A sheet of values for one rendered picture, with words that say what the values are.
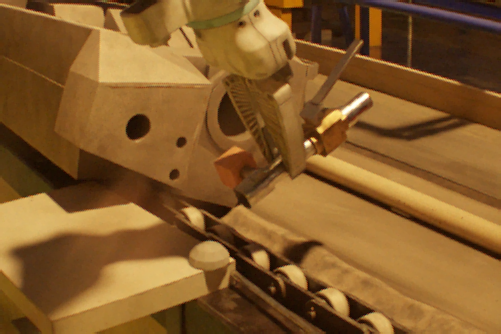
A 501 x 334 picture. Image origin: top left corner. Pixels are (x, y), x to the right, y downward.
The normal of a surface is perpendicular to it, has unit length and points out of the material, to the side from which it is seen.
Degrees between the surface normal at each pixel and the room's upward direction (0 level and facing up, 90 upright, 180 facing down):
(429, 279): 0
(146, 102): 90
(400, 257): 0
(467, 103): 89
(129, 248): 0
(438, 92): 90
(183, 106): 90
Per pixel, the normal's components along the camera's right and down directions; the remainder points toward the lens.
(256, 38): 0.10, -0.37
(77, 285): 0.01, -0.94
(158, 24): 0.58, 0.29
